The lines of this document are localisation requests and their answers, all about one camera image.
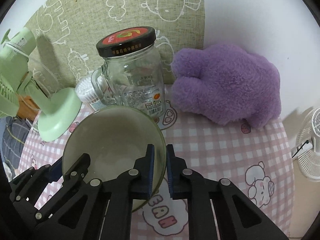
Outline glass jar black lid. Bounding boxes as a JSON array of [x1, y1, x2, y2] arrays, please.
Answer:
[[96, 26, 166, 119]]

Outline grey plaid pillow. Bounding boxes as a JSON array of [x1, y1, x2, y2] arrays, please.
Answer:
[[1, 116, 31, 171]]

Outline purple plush toy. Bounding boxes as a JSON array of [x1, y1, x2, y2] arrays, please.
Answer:
[[171, 44, 281, 128]]

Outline green patterned wall cloth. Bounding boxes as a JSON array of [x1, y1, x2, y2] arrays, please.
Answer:
[[26, 0, 205, 92]]

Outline white standing fan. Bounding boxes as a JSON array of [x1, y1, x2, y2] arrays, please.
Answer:
[[292, 108, 319, 182]]

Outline cotton swab container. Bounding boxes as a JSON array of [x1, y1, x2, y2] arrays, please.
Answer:
[[75, 75, 105, 111]]

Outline floral ceramic bowl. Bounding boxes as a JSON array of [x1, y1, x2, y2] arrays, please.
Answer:
[[61, 105, 167, 212]]

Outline glass mug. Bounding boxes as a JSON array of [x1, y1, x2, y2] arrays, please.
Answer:
[[91, 66, 118, 106]]

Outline green desk fan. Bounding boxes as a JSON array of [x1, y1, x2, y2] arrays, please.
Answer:
[[1, 27, 82, 142]]

